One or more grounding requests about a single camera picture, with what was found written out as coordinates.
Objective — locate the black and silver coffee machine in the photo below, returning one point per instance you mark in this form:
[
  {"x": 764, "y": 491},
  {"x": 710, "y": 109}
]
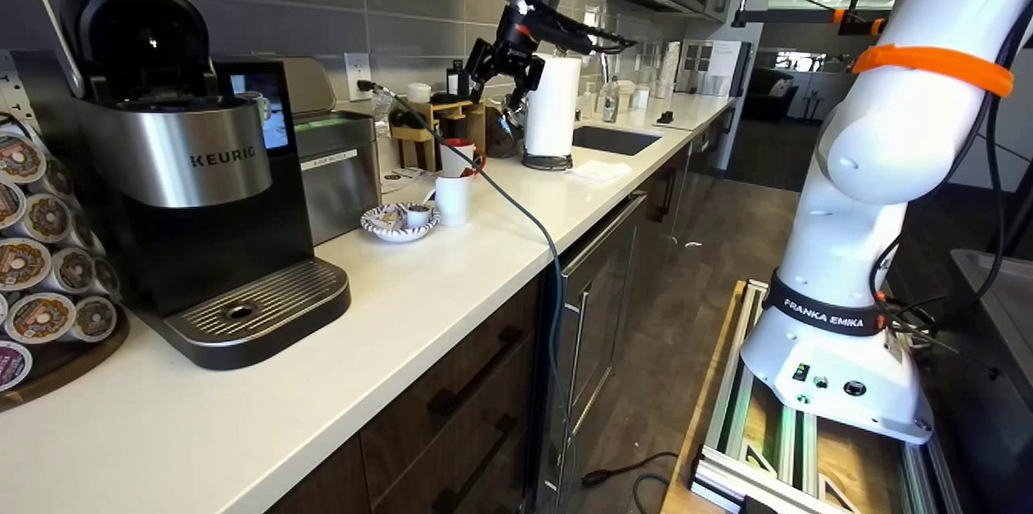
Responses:
[{"x": 194, "y": 175}]

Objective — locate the wall socket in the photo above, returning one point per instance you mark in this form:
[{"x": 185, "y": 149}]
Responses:
[{"x": 357, "y": 70}]

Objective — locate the cabinet door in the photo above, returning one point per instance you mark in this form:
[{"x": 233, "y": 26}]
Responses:
[{"x": 668, "y": 195}]

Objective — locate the rows of coffee pods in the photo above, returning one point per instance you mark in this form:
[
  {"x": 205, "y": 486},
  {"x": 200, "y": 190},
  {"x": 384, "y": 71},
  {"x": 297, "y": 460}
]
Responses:
[{"x": 44, "y": 264}]

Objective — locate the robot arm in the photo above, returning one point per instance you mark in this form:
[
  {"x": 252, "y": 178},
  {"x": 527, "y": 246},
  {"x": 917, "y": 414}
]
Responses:
[{"x": 863, "y": 175}]

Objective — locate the soap bottle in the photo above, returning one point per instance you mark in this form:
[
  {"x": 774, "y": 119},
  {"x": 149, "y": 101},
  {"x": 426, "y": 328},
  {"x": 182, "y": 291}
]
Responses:
[{"x": 610, "y": 102}]

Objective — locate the red and white mug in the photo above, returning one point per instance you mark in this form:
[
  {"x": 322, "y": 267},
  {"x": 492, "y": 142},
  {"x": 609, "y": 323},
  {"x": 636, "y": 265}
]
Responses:
[{"x": 457, "y": 157}]

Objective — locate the tap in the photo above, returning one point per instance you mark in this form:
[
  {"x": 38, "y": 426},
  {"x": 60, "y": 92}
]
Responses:
[{"x": 604, "y": 66}]

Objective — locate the blue patterned white bowl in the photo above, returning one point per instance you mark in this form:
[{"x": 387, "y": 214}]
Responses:
[{"x": 387, "y": 230}]

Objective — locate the dishwasher door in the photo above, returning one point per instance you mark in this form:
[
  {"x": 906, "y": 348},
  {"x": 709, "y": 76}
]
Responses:
[{"x": 605, "y": 304}]

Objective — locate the coffee pod rack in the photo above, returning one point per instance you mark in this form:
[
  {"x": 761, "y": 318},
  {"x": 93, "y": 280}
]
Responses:
[{"x": 73, "y": 365}]

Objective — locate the paper towel holder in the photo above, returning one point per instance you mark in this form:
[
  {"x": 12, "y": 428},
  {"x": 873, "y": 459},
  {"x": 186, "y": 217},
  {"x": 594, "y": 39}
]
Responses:
[{"x": 547, "y": 162}]

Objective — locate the heap of sachets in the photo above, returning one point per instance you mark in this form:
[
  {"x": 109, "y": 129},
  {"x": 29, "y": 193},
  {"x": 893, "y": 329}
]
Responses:
[{"x": 403, "y": 177}]

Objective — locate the paper towel roll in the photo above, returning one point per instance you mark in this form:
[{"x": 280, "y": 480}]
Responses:
[{"x": 554, "y": 106}]

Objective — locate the white power strip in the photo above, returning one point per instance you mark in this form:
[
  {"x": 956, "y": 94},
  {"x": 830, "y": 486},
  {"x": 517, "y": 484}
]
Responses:
[{"x": 10, "y": 90}]

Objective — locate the silver coffee appliance with screen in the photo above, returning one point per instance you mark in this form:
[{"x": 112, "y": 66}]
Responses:
[{"x": 339, "y": 167}]

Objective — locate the black sofa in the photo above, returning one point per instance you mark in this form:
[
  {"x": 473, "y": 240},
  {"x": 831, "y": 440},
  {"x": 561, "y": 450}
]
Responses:
[{"x": 767, "y": 98}]

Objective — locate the small creamer cup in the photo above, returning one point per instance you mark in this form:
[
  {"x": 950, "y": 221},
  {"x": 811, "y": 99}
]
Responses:
[{"x": 417, "y": 215}]

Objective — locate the white round container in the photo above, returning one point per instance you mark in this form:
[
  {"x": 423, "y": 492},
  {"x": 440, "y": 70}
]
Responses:
[{"x": 419, "y": 92}]

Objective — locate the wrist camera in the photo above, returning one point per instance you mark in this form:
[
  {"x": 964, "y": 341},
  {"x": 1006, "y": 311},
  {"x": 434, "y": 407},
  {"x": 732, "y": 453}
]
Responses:
[{"x": 569, "y": 36}]

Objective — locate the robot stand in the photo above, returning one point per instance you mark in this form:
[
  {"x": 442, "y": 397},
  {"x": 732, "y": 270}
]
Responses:
[{"x": 750, "y": 433}]

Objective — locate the dark bottle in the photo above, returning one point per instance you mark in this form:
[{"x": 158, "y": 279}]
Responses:
[{"x": 457, "y": 81}]

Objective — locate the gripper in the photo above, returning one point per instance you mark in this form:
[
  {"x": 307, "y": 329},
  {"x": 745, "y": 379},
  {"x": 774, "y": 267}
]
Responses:
[{"x": 516, "y": 42}]

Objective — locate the white napkin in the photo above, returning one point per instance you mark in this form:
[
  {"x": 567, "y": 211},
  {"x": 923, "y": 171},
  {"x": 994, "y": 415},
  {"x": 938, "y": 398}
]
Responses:
[{"x": 599, "y": 170}]

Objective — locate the sink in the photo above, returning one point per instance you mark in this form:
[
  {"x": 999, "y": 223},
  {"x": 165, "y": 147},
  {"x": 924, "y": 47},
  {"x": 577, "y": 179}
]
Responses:
[{"x": 613, "y": 140}]

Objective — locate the wooden organiser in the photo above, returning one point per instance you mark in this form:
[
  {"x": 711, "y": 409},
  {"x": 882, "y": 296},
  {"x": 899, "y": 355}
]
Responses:
[{"x": 428, "y": 139}]

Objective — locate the glass coffee pot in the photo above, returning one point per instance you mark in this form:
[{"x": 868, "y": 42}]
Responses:
[{"x": 502, "y": 135}]

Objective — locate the drawer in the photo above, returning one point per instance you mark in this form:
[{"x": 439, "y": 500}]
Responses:
[
  {"x": 468, "y": 361},
  {"x": 476, "y": 474}
]

